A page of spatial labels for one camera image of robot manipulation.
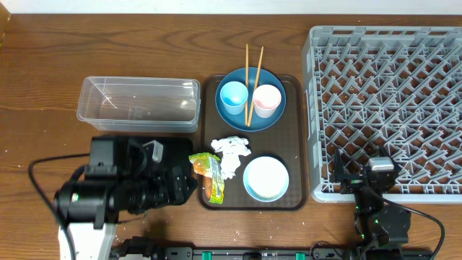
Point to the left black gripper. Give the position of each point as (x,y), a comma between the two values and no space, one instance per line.
(165,197)

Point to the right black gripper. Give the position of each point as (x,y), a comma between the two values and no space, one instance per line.
(353,182)

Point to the orange carrot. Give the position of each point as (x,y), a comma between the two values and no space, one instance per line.
(208,183)

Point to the green yellow snack wrapper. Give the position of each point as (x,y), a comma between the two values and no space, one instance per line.
(207,165)

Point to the light blue bowl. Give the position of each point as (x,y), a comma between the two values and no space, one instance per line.
(266,179)

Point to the white paper napkin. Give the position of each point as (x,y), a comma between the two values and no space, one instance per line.
(231,148)

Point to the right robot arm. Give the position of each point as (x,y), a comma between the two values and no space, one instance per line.
(384,227)

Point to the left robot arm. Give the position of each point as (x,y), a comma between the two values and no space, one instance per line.
(89,224)

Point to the grey dishwasher rack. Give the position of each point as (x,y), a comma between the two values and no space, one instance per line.
(394,87)

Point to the black tray bin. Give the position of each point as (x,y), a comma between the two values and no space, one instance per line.
(123,160)

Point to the brown plastic serving tray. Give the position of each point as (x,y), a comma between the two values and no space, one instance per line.
(283,141)

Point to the clear plastic bin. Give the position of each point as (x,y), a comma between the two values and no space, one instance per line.
(140,104)

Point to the pink cup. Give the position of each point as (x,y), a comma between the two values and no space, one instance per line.
(266,99)

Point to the light blue cup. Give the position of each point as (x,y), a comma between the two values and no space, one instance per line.
(234,96)

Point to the dark blue plate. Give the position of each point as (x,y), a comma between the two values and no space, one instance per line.
(258,123)

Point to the right wooden chopstick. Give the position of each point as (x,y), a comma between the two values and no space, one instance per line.
(250,116)

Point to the wooden chopstick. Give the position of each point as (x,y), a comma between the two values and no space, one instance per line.
(246,81)
(250,116)

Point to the left wooden chopstick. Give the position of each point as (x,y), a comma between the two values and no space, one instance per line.
(246,81)

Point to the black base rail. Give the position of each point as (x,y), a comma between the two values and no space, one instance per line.
(146,248)

